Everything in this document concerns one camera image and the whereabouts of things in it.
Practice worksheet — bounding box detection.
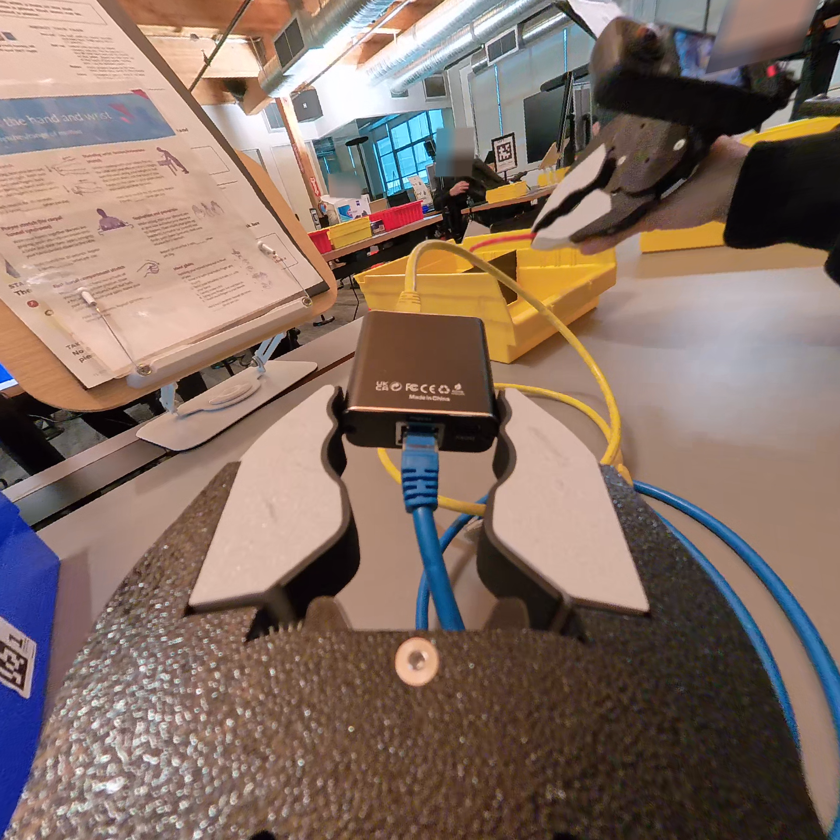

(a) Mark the blue ethernet cable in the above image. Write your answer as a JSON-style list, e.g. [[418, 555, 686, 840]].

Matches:
[[398, 423, 840, 828]]

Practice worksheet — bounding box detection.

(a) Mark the dark bin divider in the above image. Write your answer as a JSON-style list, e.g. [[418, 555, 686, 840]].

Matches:
[[489, 252, 521, 306]]

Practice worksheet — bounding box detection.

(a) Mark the red ethernet cable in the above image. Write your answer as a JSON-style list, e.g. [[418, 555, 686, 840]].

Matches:
[[469, 231, 536, 254]]

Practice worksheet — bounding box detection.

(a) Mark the background work table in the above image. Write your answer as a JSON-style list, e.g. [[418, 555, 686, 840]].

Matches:
[[325, 213, 447, 263]]

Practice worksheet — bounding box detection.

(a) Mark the grey desk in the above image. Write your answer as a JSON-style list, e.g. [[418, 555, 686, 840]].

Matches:
[[0, 252, 840, 840]]

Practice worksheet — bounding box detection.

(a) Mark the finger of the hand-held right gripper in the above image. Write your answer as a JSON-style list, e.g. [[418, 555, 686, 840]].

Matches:
[[543, 143, 619, 219], [530, 189, 616, 252]]

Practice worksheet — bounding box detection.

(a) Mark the person's right hand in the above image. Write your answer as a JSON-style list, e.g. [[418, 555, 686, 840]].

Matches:
[[579, 134, 750, 257]]

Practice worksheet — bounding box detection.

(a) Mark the person's right forearm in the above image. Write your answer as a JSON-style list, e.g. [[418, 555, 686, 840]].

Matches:
[[722, 125, 840, 286]]

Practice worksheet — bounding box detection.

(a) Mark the printed instruction sheet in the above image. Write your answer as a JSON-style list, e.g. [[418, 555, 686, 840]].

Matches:
[[0, 0, 329, 388]]

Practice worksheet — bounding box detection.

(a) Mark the silver ventilation duct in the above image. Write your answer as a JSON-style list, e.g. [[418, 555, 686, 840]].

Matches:
[[259, 0, 395, 96], [364, 0, 559, 89]]

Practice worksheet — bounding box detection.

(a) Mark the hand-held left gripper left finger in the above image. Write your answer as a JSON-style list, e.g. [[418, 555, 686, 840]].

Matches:
[[187, 384, 362, 618]]

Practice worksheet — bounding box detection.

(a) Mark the blue plastic bin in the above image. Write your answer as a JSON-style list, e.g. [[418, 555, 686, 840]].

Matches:
[[0, 492, 61, 772]]

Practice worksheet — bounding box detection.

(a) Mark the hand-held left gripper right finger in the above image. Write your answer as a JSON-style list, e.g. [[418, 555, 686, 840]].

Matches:
[[476, 387, 652, 634]]

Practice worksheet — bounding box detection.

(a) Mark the black network adapter box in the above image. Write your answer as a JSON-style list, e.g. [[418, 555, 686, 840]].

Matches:
[[343, 310, 500, 454]]

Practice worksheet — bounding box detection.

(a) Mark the black monitor screen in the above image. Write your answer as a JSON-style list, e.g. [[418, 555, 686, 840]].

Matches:
[[523, 85, 572, 165]]

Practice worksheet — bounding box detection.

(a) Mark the black floor lamp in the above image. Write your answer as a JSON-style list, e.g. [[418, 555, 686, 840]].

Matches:
[[346, 136, 371, 198]]

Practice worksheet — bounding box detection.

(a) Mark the yellow ethernet cable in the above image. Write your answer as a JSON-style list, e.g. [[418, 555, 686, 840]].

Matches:
[[378, 239, 636, 517]]

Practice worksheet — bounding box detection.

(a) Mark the instruction sheet on stand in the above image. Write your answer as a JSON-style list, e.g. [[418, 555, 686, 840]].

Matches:
[[0, 0, 339, 454]]

